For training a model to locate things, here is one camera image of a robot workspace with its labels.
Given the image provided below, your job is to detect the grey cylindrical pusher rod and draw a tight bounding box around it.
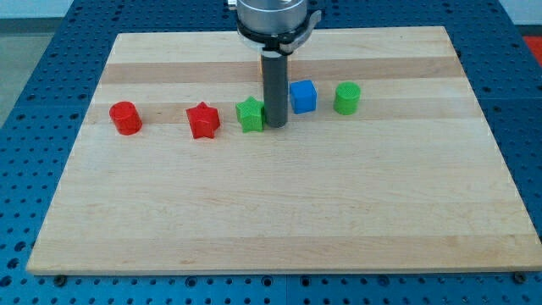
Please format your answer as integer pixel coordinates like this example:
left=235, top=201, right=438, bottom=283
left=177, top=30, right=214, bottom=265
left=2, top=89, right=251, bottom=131
left=261, top=55, right=289, bottom=128

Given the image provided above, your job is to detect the green star block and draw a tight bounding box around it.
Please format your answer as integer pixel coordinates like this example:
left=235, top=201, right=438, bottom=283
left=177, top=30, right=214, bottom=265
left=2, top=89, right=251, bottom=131
left=235, top=97, right=264, bottom=133

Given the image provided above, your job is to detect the red star block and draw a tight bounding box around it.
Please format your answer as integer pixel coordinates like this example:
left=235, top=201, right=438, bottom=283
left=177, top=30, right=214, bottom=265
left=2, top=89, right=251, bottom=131
left=185, top=102, right=220, bottom=139

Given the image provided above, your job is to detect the blue cube block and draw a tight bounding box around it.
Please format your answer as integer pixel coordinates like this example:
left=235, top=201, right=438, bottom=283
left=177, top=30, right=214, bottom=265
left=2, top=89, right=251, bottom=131
left=290, top=80, right=318, bottom=114

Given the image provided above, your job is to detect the green cylinder block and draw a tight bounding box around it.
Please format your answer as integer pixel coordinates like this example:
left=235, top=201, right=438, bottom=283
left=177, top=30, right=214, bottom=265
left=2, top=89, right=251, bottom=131
left=333, top=81, right=362, bottom=115

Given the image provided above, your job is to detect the wooden board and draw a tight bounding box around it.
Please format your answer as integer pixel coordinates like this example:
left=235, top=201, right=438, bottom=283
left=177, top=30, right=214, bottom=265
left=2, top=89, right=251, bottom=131
left=27, top=26, right=541, bottom=275

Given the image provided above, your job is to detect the red cylinder block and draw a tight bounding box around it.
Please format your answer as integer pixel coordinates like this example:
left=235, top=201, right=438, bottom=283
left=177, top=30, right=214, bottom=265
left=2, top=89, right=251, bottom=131
left=109, top=101, right=142, bottom=136

